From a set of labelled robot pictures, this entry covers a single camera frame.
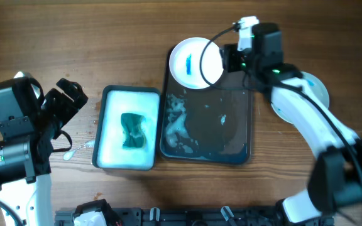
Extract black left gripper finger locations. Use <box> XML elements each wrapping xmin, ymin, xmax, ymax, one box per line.
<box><xmin>57</xmin><ymin>78</ymin><xmax>89</xmax><ymax>109</ymax></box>
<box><xmin>45</xmin><ymin>89</ymin><xmax>77</xmax><ymax>116</ymax></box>

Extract white plate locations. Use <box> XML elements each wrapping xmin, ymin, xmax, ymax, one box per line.
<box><xmin>271</xmin><ymin>71</ymin><xmax>330</xmax><ymax>124</ymax></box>
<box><xmin>168</xmin><ymin>37</ymin><xmax>224</xmax><ymax>90</ymax></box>

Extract green scrubbing sponge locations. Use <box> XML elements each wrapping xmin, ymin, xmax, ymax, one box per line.
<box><xmin>121</xmin><ymin>113</ymin><xmax>146</xmax><ymax>149</ymax></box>

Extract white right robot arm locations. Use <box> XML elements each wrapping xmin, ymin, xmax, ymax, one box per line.
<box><xmin>222</xmin><ymin>18</ymin><xmax>362</xmax><ymax>225</ymax></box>

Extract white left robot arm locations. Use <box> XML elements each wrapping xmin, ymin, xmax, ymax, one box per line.
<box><xmin>0</xmin><ymin>77</ymin><xmax>88</xmax><ymax>225</ymax></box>

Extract dark brown serving tray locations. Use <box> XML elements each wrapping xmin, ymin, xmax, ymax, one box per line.
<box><xmin>158</xmin><ymin>46</ymin><xmax>253</xmax><ymax>166</ymax></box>

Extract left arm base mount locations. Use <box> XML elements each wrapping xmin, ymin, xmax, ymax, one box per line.
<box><xmin>72</xmin><ymin>199</ymin><xmax>122</xmax><ymax>226</ymax></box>

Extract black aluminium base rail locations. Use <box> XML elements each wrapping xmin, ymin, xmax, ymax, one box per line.
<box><xmin>54</xmin><ymin>205</ymin><xmax>336</xmax><ymax>226</ymax></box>

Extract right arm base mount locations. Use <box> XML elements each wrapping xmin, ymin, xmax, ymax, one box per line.
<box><xmin>281</xmin><ymin>190</ymin><xmax>322</xmax><ymax>225</ymax></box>

